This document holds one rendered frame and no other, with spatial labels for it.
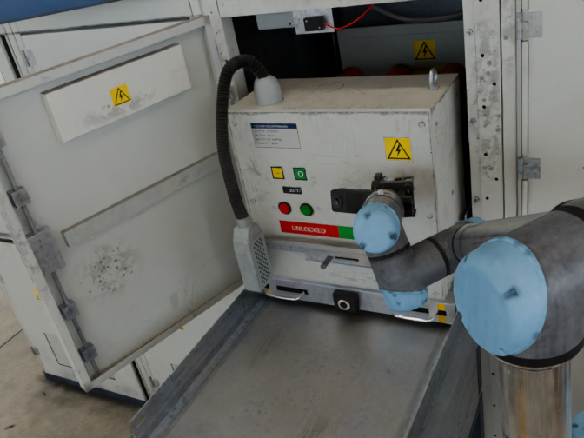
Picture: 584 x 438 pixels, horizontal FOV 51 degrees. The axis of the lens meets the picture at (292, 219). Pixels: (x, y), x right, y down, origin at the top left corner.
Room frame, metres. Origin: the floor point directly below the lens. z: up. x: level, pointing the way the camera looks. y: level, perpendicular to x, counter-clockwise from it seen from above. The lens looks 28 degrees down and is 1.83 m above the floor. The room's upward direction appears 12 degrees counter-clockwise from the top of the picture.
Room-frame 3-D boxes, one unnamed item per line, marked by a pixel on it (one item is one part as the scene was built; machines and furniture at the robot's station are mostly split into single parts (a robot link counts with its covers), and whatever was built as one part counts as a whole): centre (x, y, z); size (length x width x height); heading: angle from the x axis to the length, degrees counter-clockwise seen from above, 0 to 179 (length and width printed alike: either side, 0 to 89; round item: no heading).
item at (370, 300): (1.28, -0.11, 0.90); 0.54 x 0.05 x 0.06; 57
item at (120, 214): (1.40, 0.35, 1.21); 0.63 x 0.07 x 0.74; 129
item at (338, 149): (1.27, -0.10, 1.15); 0.48 x 0.01 x 0.48; 57
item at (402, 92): (1.48, -0.24, 1.15); 0.51 x 0.50 x 0.48; 147
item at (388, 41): (1.91, -0.51, 1.28); 0.58 x 0.02 x 0.19; 57
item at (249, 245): (1.32, 0.11, 1.04); 0.08 x 0.05 x 0.17; 147
